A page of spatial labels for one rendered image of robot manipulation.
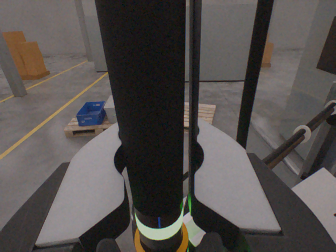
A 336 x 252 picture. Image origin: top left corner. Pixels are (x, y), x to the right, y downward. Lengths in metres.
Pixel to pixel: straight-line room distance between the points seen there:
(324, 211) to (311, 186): 0.07
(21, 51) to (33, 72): 0.75
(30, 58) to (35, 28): 6.79
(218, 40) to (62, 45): 10.78
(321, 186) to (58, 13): 14.04
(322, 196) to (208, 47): 5.33
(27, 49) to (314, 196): 8.26
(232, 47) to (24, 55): 6.99
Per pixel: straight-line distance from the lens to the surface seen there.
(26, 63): 8.55
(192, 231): 0.20
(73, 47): 13.97
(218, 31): 5.73
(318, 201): 0.63
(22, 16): 15.38
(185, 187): 0.79
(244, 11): 5.89
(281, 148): 0.31
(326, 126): 0.80
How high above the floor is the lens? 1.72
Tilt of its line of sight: 30 degrees down
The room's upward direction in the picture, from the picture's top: 2 degrees counter-clockwise
